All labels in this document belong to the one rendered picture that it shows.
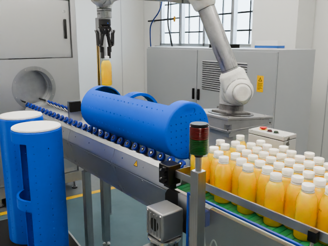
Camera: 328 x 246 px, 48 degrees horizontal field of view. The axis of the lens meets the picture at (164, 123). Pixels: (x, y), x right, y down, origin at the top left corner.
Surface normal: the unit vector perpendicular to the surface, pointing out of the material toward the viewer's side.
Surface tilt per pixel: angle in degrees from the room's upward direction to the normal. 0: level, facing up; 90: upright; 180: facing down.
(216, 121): 90
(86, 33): 90
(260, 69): 90
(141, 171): 70
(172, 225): 90
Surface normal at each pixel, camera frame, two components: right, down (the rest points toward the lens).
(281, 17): -0.83, 0.12
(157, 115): -0.65, -0.43
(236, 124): 0.54, 0.18
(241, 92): 0.03, 0.26
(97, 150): -0.74, -0.20
